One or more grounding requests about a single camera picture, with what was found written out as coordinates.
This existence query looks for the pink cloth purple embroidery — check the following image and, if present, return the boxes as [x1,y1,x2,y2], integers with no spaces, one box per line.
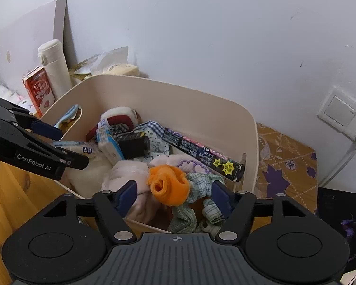
[150,154,215,176]

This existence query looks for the small blue white packet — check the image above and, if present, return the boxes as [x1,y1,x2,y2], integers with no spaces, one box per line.
[95,126,125,165]

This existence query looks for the blue floral white cloth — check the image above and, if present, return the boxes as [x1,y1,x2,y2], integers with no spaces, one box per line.
[113,120,171,162]

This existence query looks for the wooden desktop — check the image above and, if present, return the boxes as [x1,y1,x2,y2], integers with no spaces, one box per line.
[0,111,86,285]

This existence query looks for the white leaning board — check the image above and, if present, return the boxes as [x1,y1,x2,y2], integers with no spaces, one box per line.
[0,0,78,95]

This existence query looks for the pink fluffy towel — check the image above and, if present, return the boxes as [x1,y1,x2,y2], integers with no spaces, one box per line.
[102,161,173,232]

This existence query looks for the white thermos bottle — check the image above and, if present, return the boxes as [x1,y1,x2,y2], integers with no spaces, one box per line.
[37,39,73,100]

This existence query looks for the black glossy board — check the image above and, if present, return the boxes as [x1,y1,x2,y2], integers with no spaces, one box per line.
[316,187,356,274]

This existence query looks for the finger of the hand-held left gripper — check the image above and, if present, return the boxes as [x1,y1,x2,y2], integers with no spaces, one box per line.
[23,130,90,171]
[0,94,63,141]

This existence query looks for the long dark printed box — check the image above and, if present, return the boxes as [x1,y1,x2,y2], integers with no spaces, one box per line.
[162,127,246,182]

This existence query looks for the beige plastic storage bin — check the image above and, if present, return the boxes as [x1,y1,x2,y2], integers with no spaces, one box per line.
[40,74,258,235]

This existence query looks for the white red cat plush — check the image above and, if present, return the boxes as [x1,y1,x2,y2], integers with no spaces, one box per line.
[85,106,141,143]

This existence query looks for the green checked scrunchie cloth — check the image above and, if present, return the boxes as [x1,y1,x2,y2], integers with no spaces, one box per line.
[168,172,226,233]

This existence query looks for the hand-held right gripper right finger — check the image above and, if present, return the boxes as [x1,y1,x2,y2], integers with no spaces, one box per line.
[211,181,310,241]

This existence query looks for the white printed paper rolls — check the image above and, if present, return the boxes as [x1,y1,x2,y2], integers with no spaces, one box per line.
[0,85,33,115]

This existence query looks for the white wall switch socket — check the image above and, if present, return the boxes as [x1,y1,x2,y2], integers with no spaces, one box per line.
[317,86,356,141]

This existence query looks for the yellowish soft tissue pack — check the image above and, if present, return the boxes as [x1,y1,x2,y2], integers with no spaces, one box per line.
[107,62,140,79]

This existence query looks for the white fluffy cloth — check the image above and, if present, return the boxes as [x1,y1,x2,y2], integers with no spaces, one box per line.
[67,154,113,198]

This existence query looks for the brown purple-flowered cloth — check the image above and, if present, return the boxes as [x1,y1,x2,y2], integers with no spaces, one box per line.
[253,122,319,207]

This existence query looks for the orange sock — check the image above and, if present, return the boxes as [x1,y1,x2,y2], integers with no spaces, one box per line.
[146,164,191,207]

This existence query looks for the red drink carton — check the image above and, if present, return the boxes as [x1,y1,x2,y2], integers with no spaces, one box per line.
[21,66,55,118]

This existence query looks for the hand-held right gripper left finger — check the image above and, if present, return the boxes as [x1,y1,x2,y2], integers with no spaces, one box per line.
[44,180,138,242]

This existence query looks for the brown tissue pack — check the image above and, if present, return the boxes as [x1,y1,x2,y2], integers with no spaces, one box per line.
[68,46,129,87]

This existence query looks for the black power adapter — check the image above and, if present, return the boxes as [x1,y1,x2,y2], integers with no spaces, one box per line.
[117,135,150,159]

